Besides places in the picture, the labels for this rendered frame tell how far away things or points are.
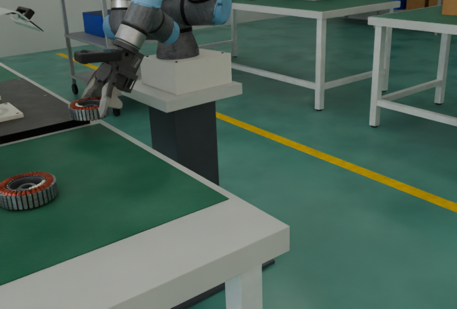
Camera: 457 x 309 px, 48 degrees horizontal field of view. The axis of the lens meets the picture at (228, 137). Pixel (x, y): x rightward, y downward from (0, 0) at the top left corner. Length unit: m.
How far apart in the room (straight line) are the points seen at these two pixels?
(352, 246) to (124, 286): 1.60
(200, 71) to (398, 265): 1.10
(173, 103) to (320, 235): 1.00
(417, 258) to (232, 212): 1.40
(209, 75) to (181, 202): 0.85
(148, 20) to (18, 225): 0.66
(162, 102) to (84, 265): 0.92
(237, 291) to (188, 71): 0.94
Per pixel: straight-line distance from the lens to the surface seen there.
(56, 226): 0.98
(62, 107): 1.62
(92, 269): 0.84
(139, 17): 1.39
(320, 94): 3.96
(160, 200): 1.01
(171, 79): 1.73
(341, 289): 2.03
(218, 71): 1.80
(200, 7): 1.70
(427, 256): 2.28
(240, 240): 0.87
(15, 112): 1.59
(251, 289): 0.97
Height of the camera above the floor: 1.21
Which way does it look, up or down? 20 degrees down
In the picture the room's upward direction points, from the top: 2 degrees counter-clockwise
